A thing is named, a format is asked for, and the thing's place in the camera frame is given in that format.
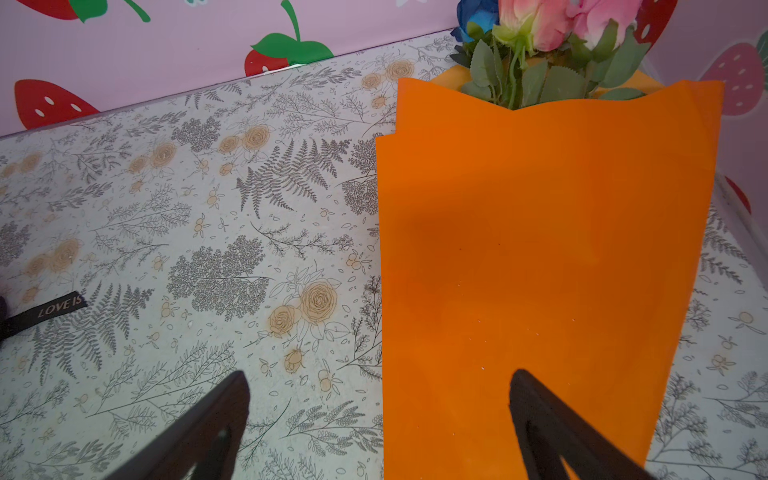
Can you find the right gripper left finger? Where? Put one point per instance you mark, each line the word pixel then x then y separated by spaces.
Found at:
pixel 203 442

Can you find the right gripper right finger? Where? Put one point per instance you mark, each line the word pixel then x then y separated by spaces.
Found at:
pixel 554 439

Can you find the orange wrapping paper sheet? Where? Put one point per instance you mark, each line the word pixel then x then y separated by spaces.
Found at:
pixel 562 239

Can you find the pink fake rose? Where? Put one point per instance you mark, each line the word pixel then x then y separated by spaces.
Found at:
pixel 510 73
pixel 590 49

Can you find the blue fake rose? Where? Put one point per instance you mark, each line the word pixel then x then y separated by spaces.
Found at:
pixel 476 19

